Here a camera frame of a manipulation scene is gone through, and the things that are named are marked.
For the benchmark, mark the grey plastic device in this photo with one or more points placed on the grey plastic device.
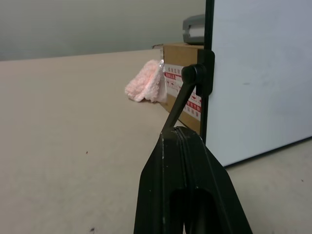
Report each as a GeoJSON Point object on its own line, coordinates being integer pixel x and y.
{"type": "Point", "coordinates": [192, 36]}

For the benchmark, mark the black board stand leg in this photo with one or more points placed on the black board stand leg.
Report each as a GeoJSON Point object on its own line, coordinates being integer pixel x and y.
{"type": "Point", "coordinates": [179, 102]}

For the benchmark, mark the pink fluffy cloth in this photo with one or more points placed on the pink fluffy cloth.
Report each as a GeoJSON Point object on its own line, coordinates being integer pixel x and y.
{"type": "Point", "coordinates": [143, 84]}

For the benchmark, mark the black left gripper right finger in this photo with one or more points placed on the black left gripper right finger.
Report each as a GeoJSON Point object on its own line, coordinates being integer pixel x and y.
{"type": "Point", "coordinates": [214, 185]}

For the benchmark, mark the brown cardboard box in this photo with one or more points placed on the brown cardboard box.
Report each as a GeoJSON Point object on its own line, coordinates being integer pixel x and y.
{"type": "Point", "coordinates": [180, 54]}

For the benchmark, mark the white board with black frame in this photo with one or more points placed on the white board with black frame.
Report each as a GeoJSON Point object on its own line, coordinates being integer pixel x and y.
{"type": "Point", "coordinates": [258, 80]}

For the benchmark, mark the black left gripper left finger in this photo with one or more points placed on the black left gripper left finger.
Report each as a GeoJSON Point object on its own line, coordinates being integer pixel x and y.
{"type": "Point", "coordinates": [158, 185]}

